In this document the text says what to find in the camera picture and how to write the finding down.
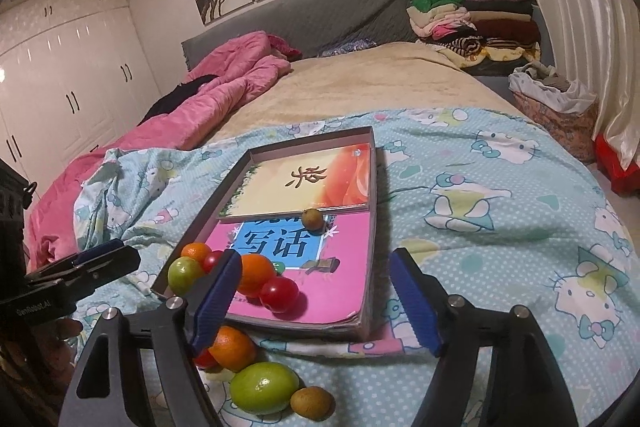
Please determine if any white wardrobe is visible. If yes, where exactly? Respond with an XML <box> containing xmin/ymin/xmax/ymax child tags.
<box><xmin>0</xmin><ymin>0</ymin><xmax>173</xmax><ymax>208</ymax></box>

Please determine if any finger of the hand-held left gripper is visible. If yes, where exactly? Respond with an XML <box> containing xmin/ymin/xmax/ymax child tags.
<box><xmin>24</xmin><ymin>238</ymin><xmax>127</xmax><ymax>282</ymax></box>
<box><xmin>47</xmin><ymin>247</ymin><xmax>142</xmax><ymax>304</ymax></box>

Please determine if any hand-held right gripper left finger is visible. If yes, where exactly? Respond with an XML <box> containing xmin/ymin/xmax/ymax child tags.
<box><xmin>59</xmin><ymin>249</ymin><xmax>243</xmax><ymax>427</ymax></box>

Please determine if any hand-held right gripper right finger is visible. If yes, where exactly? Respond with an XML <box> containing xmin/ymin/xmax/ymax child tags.
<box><xmin>389</xmin><ymin>248</ymin><xmax>586</xmax><ymax>427</ymax></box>

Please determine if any small brown fruit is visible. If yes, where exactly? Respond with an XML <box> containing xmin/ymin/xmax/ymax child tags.
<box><xmin>290</xmin><ymin>386</ymin><xmax>335</xmax><ymax>420</ymax></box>
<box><xmin>301</xmin><ymin>208</ymin><xmax>326</xmax><ymax>235</ymax></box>

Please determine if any person's left hand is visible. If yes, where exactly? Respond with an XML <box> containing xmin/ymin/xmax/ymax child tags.
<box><xmin>50</xmin><ymin>317</ymin><xmax>86</xmax><ymax>358</ymax></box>

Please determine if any beige bed sheet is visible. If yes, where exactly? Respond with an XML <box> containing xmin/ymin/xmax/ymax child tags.
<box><xmin>207</xmin><ymin>41</ymin><xmax>526</xmax><ymax>152</ymax></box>

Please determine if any pink exercise book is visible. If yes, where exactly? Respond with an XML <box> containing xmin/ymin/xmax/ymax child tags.
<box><xmin>202</xmin><ymin>209</ymin><xmax>373</xmax><ymax>328</ymax></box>

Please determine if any cream satin curtain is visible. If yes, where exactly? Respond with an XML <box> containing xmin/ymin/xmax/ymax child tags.
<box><xmin>505</xmin><ymin>0</ymin><xmax>640</xmax><ymax>172</ymax></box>

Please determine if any blue cartoon printed blanket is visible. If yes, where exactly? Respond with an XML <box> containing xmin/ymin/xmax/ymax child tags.
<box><xmin>72</xmin><ymin>107</ymin><xmax>640</xmax><ymax>427</ymax></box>

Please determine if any shallow grey cardboard box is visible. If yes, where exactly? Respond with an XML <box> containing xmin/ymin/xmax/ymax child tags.
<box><xmin>150</xmin><ymin>126</ymin><xmax>386</xmax><ymax>342</ymax></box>

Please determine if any dark cloth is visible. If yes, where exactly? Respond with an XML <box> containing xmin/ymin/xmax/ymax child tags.
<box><xmin>137</xmin><ymin>74</ymin><xmax>218</xmax><ymax>125</ymax></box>

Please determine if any green round fruit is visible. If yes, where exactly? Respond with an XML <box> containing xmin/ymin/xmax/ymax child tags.
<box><xmin>167</xmin><ymin>257</ymin><xmax>206</xmax><ymax>297</ymax></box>
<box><xmin>229</xmin><ymin>361</ymin><xmax>300</xmax><ymax>414</ymax></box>

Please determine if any stack of folded clothes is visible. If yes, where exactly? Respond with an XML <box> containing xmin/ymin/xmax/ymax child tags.
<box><xmin>406</xmin><ymin>0</ymin><xmax>543</xmax><ymax>70</ymax></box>

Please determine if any red cherry tomato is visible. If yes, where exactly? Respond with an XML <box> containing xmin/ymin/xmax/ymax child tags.
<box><xmin>192</xmin><ymin>347</ymin><xmax>221</xmax><ymax>370</ymax></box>
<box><xmin>259</xmin><ymin>277</ymin><xmax>300</xmax><ymax>313</ymax></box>
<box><xmin>201</xmin><ymin>250</ymin><xmax>226</xmax><ymax>275</ymax></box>

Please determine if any grey padded headboard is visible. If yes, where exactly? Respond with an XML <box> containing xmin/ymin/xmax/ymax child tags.
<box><xmin>181</xmin><ymin>0</ymin><xmax>416</xmax><ymax>72</ymax></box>

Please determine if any red plastic stool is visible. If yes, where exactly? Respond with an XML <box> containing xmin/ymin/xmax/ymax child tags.
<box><xmin>594</xmin><ymin>134</ymin><xmax>640</xmax><ymax>196</ymax></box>

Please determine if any orange mandarin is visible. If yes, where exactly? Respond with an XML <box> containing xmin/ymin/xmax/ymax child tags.
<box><xmin>235</xmin><ymin>253</ymin><xmax>277</xmax><ymax>299</ymax></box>
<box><xmin>207</xmin><ymin>326</ymin><xmax>257</xmax><ymax>373</ymax></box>
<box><xmin>180</xmin><ymin>242</ymin><xmax>213</xmax><ymax>265</ymax></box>

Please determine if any floral laundry bag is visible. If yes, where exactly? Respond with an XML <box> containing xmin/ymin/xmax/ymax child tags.
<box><xmin>509</xmin><ymin>62</ymin><xmax>599</xmax><ymax>164</ymax></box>

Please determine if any cream and orange book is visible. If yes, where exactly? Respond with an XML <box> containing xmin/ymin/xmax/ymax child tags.
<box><xmin>217</xmin><ymin>144</ymin><xmax>373</xmax><ymax>222</ymax></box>

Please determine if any pink quilt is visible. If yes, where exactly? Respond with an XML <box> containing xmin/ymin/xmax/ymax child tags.
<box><xmin>25</xmin><ymin>32</ymin><xmax>303</xmax><ymax>273</ymax></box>

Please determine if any dark patterned pillow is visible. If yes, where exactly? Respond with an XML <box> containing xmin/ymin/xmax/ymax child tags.
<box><xmin>317</xmin><ymin>38</ymin><xmax>378</xmax><ymax>58</ymax></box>

